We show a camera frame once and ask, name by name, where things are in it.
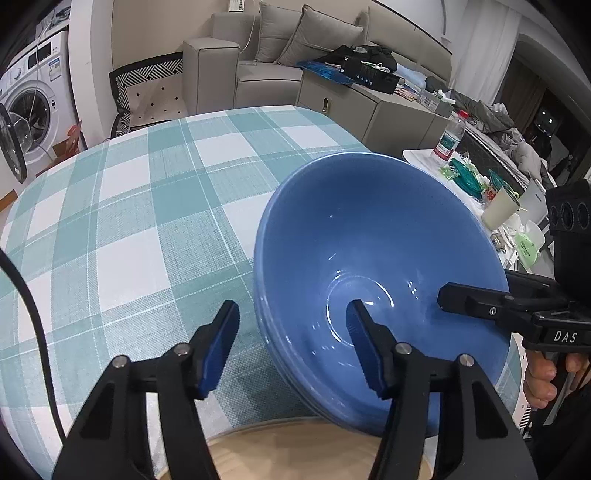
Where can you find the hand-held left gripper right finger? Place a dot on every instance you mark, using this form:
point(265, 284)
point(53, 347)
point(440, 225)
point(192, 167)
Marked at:
point(364, 346)

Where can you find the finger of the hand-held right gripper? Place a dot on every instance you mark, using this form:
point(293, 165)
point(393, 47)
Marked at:
point(535, 285)
point(471, 302)

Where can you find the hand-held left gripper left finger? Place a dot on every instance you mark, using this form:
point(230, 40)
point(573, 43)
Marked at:
point(219, 350)

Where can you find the blue bowl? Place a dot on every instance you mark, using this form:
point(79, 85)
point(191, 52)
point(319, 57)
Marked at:
point(270, 330)
point(295, 385)
point(369, 240)

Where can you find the cream round plate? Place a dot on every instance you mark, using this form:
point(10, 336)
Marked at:
point(300, 457)

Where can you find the person's right hand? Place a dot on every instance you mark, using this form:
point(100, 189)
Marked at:
point(540, 378)

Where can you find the green packet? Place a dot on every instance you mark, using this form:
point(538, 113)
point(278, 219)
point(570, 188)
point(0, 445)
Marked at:
point(528, 249)

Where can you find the beige cup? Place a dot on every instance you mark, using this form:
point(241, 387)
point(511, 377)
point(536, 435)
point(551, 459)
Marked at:
point(501, 210)

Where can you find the black white striped cloth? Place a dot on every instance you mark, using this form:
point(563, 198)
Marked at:
point(525, 420)

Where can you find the white marble side table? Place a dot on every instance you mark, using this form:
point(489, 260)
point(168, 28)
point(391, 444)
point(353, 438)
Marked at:
point(425, 161)

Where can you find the grey clothes pile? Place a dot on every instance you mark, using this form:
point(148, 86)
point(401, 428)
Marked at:
point(498, 124)

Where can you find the teal white checked tablecloth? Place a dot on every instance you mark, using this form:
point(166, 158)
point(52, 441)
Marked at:
point(115, 230)

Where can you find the clear water bottle red cap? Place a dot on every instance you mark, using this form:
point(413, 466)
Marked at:
point(450, 138)

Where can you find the tissue box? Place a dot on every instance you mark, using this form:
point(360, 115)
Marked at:
point(436, 101)

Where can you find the beige cabinet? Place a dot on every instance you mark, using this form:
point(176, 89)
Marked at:
point(378, 115)

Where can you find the light blue pillow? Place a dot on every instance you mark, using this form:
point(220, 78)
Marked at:
point(411, 74)

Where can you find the red cardboard box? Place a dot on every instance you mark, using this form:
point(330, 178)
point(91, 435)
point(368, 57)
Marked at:
point(69, 143)

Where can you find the black white patterned mat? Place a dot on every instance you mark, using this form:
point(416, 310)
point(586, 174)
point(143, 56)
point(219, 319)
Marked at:
point(147, 97)

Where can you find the black jacket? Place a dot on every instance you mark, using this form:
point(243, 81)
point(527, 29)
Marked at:
point(364, 55)

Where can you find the blue plastic tray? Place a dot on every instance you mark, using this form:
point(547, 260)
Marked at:
point(323, 71)

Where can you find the grey sofa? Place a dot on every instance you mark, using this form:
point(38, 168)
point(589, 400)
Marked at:
point(212, 74)

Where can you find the grey sofa cushion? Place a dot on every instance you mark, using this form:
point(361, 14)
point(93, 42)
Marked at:
point(318, 41)
point(272, 37)

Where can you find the white washing machine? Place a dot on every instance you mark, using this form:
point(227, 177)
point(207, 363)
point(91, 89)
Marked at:
point(41, 92)

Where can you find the white power strip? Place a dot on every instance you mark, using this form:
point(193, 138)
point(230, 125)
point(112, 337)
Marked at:
point(238, 4)

